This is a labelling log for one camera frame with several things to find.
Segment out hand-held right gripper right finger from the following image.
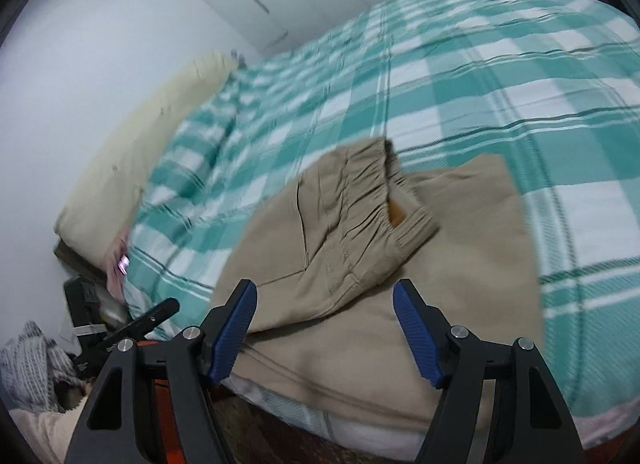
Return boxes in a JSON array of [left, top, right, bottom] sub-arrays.
[[392, 278, 586, 464]]

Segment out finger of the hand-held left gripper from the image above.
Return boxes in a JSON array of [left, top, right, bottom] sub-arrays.
[[101, 297, 181, 351]]

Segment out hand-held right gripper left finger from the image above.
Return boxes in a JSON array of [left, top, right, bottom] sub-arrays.
[[64, 279, 259, 464]]

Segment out khaki pants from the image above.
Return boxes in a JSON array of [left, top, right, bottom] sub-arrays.
[[210, 137, 548, 432]]

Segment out grey white knit cloth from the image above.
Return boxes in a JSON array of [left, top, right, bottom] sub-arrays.
[[0, 321, 84, 412]]

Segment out orange cloth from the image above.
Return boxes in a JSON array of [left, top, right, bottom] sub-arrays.
[[132, 339, 221, 464]]

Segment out white mattress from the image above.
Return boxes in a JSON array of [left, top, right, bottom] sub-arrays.
[[222, 376, 438, 461]]

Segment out cream pillow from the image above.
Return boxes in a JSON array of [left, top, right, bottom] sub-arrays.
[[54, 49, 241, 265]]

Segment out green checked blanket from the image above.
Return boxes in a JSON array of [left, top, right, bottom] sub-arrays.
[[122, 0, 640, 445]]

